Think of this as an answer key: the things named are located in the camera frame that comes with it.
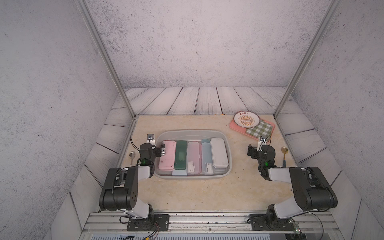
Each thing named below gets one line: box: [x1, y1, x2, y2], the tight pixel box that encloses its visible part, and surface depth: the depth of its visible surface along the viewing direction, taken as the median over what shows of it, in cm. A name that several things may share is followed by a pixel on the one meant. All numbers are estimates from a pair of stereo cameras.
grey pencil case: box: [210, 137, 229, 169], surface depth 95 cm
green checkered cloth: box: [246, 120, 273, 138], surface depth 113 cm
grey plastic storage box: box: [154, 129, 232, 179], surface depth 93 cm
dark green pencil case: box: [174, 140, 187, 170], surface depth 94 cm
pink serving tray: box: [229, 119, 276, 140], surface depth 114 cm
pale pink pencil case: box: [158, 140, 177, 171], surface depth 93 cm
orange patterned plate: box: [233, 110, 261, 128], surface depth 120 cm
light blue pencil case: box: [171, 168, 188, 176], surface depth 90 cm
